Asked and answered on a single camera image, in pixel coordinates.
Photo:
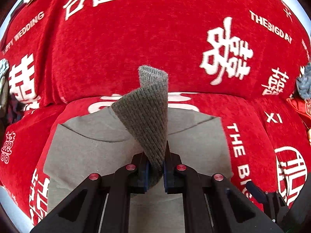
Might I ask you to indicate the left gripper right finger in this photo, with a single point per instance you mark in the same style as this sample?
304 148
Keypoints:
212 203

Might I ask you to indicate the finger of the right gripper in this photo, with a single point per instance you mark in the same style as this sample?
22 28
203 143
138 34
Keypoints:
259 195

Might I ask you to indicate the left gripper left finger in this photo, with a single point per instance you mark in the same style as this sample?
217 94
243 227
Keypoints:
99 203

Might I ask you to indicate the grey knit sweater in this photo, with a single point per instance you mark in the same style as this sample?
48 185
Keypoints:
140 121

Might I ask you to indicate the red embroidered cushion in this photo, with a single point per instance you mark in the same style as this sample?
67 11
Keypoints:
303 108

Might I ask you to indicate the blue-grey crumpled cloth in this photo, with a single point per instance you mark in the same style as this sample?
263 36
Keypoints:
303 82

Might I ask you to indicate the red wedding print blanket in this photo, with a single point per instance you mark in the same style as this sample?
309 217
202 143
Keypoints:
237 60

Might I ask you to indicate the pale green folded cloth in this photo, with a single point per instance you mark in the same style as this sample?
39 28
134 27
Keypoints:
4 85

